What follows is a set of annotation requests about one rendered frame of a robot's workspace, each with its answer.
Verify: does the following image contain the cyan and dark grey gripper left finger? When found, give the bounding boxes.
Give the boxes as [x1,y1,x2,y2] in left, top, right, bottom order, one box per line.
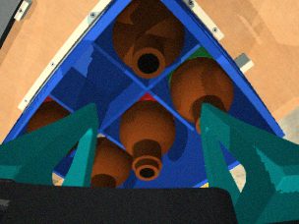
[0,103,98,187]

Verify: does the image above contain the grey tray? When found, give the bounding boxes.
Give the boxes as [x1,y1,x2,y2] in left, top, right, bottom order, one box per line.
[0,0,24,49]

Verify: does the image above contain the blue bottle crate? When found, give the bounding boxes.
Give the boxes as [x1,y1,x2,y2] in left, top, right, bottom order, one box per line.
[2,0,285,188]

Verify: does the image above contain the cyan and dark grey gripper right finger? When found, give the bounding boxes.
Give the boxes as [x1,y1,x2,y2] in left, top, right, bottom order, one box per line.
[200,103,299,224]

